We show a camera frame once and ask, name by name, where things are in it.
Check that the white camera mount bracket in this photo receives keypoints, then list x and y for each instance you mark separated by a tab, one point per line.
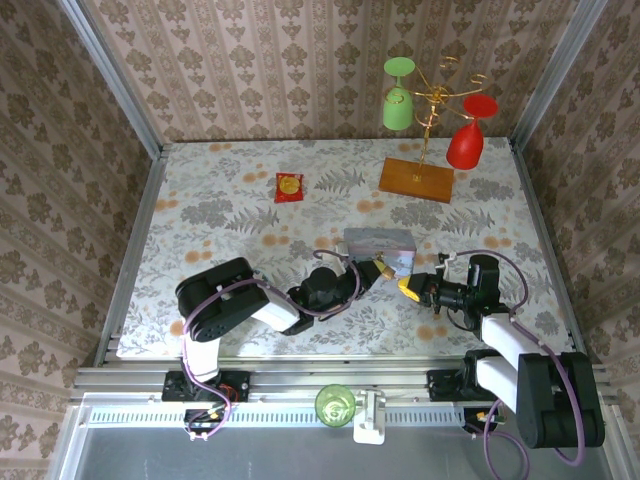
370	415

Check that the green wine glass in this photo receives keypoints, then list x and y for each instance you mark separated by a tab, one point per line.
397	110

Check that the grey metal tray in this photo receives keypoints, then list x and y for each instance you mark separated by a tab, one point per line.
275	455

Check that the green plastic cup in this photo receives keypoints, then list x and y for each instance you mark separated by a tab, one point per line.
335	406

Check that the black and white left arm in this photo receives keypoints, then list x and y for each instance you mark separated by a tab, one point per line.
225	295

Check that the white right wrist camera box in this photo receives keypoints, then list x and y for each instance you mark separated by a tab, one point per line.
447	260

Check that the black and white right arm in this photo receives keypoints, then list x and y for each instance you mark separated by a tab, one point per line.
555	400

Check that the aluminium frame corner post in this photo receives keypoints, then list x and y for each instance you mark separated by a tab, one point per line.
560	70
110	75

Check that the aluminium table side rail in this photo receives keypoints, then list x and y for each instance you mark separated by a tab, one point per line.
132	250
547	240

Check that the pastel printed storage box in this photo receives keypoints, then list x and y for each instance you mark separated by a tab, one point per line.
380	245

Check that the aluminium front frame rails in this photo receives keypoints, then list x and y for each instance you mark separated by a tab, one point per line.
310	372

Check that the red snack packet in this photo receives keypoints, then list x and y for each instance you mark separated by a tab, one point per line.
289	187

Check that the red wine glass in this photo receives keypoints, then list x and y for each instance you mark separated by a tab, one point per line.
465	145

